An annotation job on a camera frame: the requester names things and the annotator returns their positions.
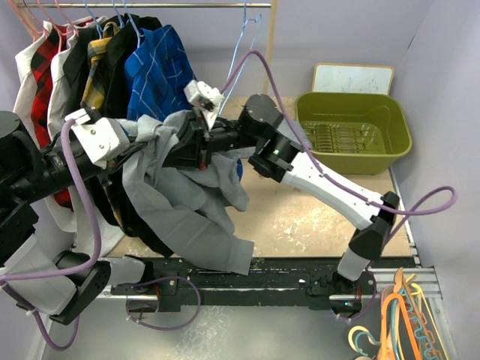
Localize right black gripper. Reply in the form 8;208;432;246
154;107;262;171

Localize grey shirt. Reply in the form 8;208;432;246
118;110;254;275

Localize light blue hanger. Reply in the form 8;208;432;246
220;0;263;113

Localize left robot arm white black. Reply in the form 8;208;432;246
1;110;155;325

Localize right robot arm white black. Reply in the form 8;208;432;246
163;94;399;293

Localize blue plaid shirt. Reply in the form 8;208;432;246
124;24;245;188

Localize black dark shirt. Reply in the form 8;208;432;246
62;28;95;115

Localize beige shirt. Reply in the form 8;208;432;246
13;34;77;233

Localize yellow plaid shirt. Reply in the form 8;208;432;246
80;21;125;230

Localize red plaid shirt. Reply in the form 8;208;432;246
29;25;74;211

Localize pink hanger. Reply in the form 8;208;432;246
7;0;79;41

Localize yellow hanger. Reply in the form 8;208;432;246
400;274;450;359

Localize olive green plastic bin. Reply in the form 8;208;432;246
295;92;412;176

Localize small whiteboard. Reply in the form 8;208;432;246
312;63;395;95

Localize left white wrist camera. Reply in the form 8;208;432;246
64;108;126;170

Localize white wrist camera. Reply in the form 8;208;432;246
184;79;224;131
64;108;126;170

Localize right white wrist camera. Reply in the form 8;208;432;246
184;79;224;131

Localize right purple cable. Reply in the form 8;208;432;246
219;50;458;241

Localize wooden clothes rack frame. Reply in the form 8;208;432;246
32;1;278;86

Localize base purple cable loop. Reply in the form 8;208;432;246
125;272;203;331

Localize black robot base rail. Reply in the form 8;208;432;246
111;257;377;316

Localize metal clothes rail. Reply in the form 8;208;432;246
13;1;273;9

